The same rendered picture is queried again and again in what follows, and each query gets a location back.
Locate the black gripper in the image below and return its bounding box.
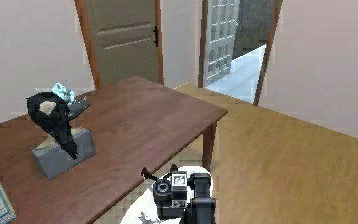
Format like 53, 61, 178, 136
140, 164, 179, 219

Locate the brown wooden table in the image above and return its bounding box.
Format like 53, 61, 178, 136
0, 75, 229, 224

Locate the black bird statue grey base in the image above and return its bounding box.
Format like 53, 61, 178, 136
26, 92, 97, 181

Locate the light blue crumpled object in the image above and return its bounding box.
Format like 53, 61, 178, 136
51, 82, 77, 107

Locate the olive green room door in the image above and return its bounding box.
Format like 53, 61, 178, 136
83, 0, 161, 90

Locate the white paneled room door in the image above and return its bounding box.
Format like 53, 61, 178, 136
203, 0, 241, 88

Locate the black door handle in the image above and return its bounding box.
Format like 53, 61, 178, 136
152, 25, 159, 48

